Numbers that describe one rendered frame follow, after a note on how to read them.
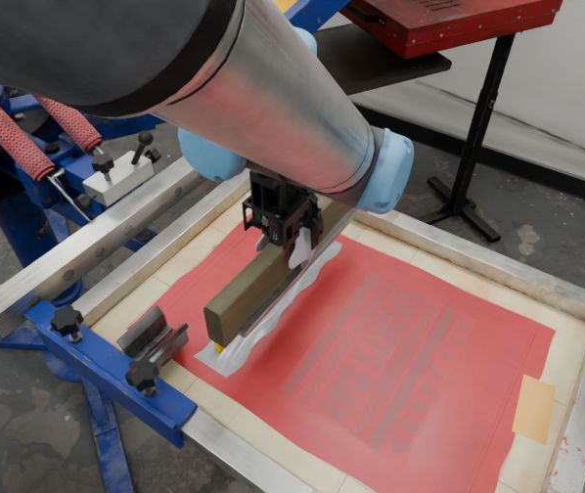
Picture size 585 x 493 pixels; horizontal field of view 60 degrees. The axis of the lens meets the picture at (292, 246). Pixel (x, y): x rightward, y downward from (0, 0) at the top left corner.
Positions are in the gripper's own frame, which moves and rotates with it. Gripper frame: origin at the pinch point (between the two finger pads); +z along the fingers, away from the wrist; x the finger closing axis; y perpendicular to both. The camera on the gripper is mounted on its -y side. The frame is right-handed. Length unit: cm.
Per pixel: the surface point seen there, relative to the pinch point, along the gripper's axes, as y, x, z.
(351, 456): 17.3, 21.9, 13.6
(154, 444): 13, -47, 109
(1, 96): -6, -89, 3
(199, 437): 28.4, 3.8, 10.2
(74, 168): 2, -53, 5
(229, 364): 15.7, -1.6, 13.3
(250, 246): -7.4, -15.1, 13.5
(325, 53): -89, -49, 13
